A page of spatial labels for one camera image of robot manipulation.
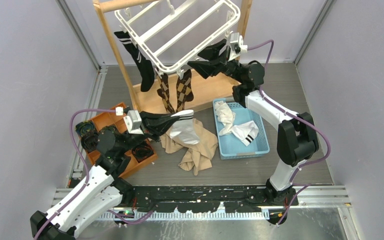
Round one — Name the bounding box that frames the white black-striped sock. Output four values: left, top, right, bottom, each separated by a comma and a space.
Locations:
231, 120, 259, 146
168, 109, 200, 145

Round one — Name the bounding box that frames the beige crumpled cloth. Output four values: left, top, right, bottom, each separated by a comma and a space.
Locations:
160, 119, 219, 176

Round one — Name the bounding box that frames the rolled black sock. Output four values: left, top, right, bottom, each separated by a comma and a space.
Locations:
131, 141, 154, 163

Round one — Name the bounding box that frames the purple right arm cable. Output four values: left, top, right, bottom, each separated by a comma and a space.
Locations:
246, 39, 332, 226

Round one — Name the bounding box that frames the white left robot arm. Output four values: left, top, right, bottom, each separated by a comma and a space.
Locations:
30, 110, 185, 240

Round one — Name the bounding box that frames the brown argyle sock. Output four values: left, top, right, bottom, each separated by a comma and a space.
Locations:
157, 73, 176, 114
176, 69, 194, 112

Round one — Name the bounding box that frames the wooden hanger stand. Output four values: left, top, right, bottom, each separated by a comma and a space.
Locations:
93, 0, 252, 113

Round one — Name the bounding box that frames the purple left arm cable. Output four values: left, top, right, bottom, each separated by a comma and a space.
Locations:
32, 108, 156, 240

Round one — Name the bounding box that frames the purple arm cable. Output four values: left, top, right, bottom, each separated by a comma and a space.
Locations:
32, 108, 156, 240
246, 39, 332, 226

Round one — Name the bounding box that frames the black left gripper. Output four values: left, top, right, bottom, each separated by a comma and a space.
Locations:
119, 110, 179, 154

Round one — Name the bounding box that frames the rolled dark green sock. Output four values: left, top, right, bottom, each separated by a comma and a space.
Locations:
80, 126, 117, 153

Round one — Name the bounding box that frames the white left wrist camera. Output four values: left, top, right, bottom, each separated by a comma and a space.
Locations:
115, 106, 144, 134

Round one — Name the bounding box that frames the white plastic clip hanger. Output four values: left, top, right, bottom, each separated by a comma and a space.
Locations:
114, 0, 241, 76

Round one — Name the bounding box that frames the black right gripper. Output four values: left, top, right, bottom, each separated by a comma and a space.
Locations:
187, 39, 245, 85

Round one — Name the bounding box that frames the light blue plastic basket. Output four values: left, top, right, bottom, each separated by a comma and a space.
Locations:
212, 97, 270, 160

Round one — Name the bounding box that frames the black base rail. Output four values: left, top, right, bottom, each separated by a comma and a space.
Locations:
119, 185, 298, 214

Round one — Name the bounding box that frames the rolled dark patterned sock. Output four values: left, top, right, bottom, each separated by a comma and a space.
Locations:
74, 120, 96, 138

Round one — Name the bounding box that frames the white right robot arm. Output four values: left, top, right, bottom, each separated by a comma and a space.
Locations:
187, 40, 319, 205

